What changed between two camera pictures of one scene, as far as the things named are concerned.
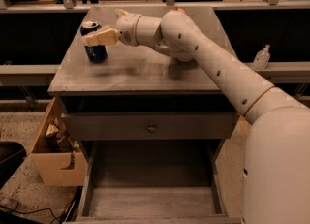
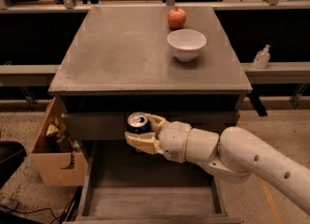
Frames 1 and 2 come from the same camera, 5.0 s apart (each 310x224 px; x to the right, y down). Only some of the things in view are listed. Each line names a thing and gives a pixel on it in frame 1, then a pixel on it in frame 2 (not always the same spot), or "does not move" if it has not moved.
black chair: (12, 155) does not move
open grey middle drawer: (152, 181) does not move
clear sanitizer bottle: (262, 58) does not move
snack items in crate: (59, 142) does not move
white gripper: (128, 28) -> (172, 141)
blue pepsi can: (97, 52) -> (139, 122)
